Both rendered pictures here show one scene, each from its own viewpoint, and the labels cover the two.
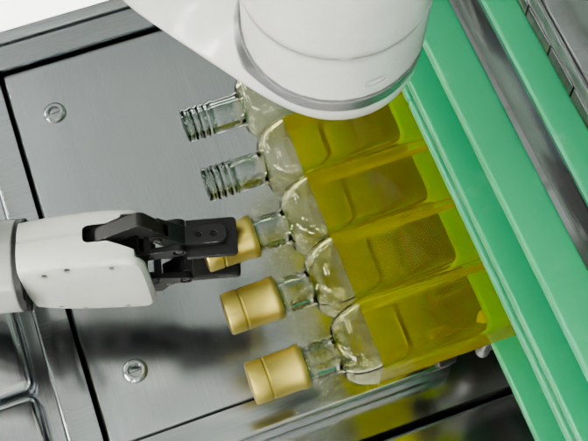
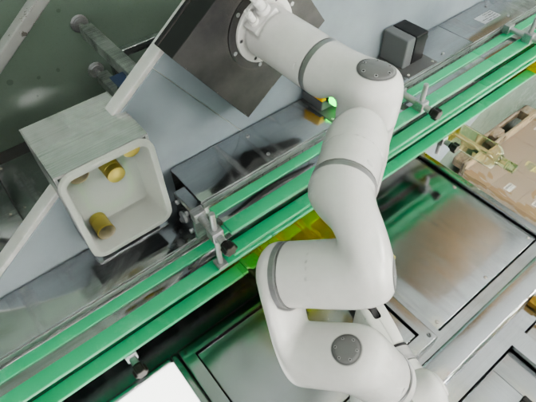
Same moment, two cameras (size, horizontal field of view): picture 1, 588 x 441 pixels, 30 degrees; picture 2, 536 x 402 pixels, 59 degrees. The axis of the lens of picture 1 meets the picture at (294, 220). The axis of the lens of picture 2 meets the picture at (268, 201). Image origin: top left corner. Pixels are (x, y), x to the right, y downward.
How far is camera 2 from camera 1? 0.82 m
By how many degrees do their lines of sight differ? 53
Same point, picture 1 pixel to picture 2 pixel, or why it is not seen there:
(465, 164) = (297, 206)
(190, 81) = (250, 368)
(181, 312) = not seen: hidden behind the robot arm
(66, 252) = (388, 321)
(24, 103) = not seen: outside the picture
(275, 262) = not seen: hidden behind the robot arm
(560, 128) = (293, 165)
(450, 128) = (285, 214)
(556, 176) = (309, 164)
